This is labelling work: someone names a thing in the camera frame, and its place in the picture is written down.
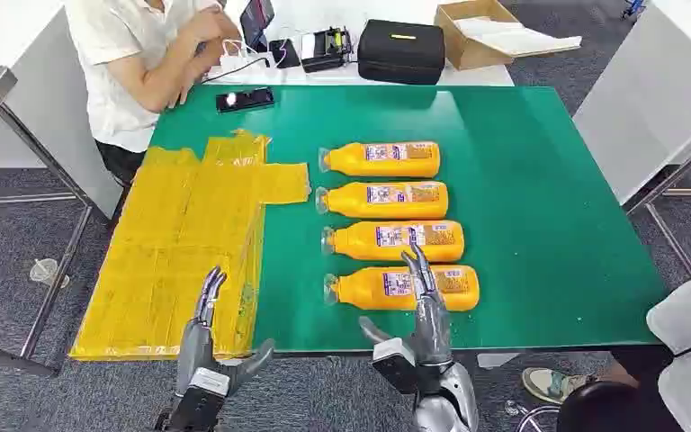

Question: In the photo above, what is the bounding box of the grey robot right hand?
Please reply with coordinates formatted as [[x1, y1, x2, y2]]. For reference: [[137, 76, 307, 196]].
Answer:
[[358, 241, 455, 369]]

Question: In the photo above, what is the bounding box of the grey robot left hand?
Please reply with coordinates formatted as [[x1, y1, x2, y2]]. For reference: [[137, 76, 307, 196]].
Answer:
[[174, 266, 276, 396]]

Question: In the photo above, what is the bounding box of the orange drink bottle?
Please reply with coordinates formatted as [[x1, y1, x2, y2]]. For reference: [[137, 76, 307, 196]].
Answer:
[[323, 265, 481, 313], [318, 140, 442, 179], [320, 220, 466, 264], [315, 181, 450, 221]]

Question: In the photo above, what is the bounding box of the white paper scrap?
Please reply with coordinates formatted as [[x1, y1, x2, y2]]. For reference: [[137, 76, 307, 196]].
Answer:
[[476, 352, 523, 370]]

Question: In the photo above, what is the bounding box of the yellow plastic sheet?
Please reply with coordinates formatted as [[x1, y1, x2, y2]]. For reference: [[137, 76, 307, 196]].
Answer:
[[69, 129, 312, 363]]

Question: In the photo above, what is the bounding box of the green table mat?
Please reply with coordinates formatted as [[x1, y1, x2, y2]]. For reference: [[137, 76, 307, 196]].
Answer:
[[148, 85, 671, 354]]

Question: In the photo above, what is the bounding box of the clear plastic cup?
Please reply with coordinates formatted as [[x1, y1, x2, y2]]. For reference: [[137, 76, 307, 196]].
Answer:
[[28, 257, 71, 291]]

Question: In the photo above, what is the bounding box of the black round stool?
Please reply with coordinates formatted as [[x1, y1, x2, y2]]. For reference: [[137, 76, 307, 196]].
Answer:
[[556, 381, 680, 432]]

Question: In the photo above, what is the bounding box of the black smartphone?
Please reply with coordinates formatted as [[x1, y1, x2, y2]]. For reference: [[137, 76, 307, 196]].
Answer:
[[215, 86, 275, 113]]

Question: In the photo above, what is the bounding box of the black zip case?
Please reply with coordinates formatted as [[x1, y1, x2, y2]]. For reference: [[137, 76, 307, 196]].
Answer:
[[356, 19, 447, 86]]

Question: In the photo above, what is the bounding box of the open cardboard box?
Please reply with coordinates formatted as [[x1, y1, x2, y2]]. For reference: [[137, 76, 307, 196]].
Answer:
[[433, 0, 583, 72]]

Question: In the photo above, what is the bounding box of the person's hand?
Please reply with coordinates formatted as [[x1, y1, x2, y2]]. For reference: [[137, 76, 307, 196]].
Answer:
[[169, 39, 229, 110], [185, 4, 243, 48]]

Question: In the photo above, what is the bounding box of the white power strip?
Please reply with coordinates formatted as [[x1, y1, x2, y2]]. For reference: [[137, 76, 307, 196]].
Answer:
[[205, 52, 275, 86]]

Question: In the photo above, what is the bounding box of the seated person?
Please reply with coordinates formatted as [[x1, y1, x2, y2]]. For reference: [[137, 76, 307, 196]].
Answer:
[[64, 0, 243, 187]]

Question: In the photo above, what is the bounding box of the black label printer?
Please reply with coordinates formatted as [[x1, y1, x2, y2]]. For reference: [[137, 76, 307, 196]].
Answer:
[[301, 26, 354, 75]]

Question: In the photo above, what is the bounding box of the white sheet in carton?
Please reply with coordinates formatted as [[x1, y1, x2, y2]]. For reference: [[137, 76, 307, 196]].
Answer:
[[453, 15, 583, 59]]

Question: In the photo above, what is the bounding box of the small black box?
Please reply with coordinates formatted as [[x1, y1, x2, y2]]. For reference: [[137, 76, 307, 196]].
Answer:
[[268, 38, 302, 69]]

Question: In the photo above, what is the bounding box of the white table with steel legs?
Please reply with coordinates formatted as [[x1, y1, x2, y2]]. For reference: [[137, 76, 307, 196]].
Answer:
[[571, 0, 691, 279]]

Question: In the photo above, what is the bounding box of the white desk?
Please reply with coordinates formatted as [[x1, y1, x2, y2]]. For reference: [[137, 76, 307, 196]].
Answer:
[[201, 0, 516, 88]]

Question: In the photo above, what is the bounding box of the tablet on stand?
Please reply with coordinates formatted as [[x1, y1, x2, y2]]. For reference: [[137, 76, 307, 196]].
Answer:
[[238, 0, 276, 52]]

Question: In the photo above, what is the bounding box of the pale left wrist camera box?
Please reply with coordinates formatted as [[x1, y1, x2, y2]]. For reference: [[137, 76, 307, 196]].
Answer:
[[187, 366, 231, 399]]

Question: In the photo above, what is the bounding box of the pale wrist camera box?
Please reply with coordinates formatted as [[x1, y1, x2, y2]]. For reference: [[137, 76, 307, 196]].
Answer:
[[187, 366, 231, 399], [372, 337, 419, 396]]

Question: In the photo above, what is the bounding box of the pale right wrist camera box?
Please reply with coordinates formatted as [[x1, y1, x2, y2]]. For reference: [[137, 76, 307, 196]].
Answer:
[[372, 337, 419, 396]]

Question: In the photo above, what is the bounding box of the black cable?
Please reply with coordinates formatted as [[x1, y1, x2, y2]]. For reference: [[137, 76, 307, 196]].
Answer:
[[201, 56, 271, 86]]

